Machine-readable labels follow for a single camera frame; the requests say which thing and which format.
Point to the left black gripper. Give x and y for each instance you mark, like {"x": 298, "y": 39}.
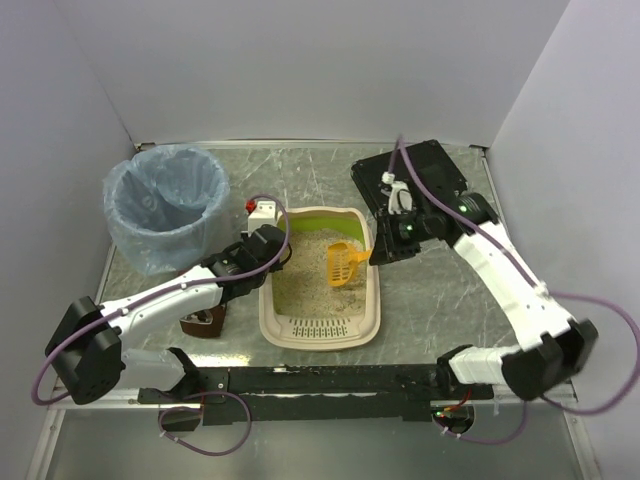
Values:
{"x": 272, "y": 240}

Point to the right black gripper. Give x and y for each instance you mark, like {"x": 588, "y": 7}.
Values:
{"x": 392, "y": 248}

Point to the brown leather holder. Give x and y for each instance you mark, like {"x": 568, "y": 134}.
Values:
{"x": 204, "y": 324}

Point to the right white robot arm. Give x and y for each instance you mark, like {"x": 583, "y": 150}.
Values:
{"x": 552, "y": 345}

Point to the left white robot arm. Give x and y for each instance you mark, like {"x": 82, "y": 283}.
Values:
{"x": 94, "y": 348}

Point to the orange litter scoop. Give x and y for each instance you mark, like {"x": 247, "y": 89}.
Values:
{"x": 343, "y": 261}

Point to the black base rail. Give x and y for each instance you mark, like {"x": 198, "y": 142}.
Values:
{"x": 408, "y": 391}

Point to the trash bin with blue bag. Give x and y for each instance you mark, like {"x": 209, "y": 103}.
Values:
{"x": 168, "y": 208}

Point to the black hard case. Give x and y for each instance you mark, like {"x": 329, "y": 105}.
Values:
{"x": 434, "y": 167}

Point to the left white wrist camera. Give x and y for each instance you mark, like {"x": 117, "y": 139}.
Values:
{"x": 261, "y": 212}

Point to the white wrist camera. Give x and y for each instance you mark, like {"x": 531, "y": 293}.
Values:
{"x": 400, "y": 200}
{"x": 261, "y": 212}

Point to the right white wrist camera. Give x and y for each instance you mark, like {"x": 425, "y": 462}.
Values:
{"x": 400, "y": 200}

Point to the beige green litter box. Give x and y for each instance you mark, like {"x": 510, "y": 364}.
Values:
{"x": 298, "y": 309}

